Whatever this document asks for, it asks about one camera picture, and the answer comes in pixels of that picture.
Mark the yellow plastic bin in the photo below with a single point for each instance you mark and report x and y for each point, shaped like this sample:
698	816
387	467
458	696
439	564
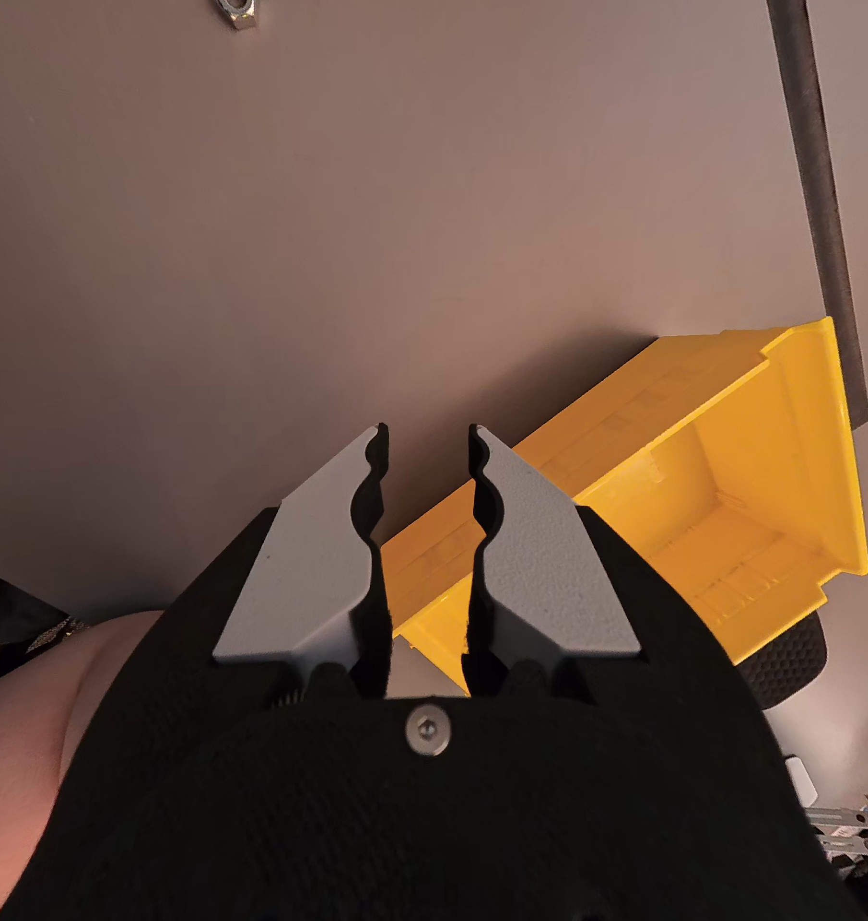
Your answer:
729	468

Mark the small white device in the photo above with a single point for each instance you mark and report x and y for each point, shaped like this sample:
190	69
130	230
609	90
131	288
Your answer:
802	781

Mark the person's left forearm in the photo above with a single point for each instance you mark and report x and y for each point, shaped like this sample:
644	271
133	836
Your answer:
24	755

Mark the silver hex nut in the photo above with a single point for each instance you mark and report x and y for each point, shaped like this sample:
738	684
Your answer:
247	23

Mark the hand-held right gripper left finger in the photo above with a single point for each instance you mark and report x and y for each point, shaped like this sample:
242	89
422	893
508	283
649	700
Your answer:
297	575

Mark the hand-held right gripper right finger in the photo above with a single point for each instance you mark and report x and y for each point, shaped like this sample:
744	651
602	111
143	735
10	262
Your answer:
549	575

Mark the grey metal brackets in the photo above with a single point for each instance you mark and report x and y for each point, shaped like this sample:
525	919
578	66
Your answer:
844	827

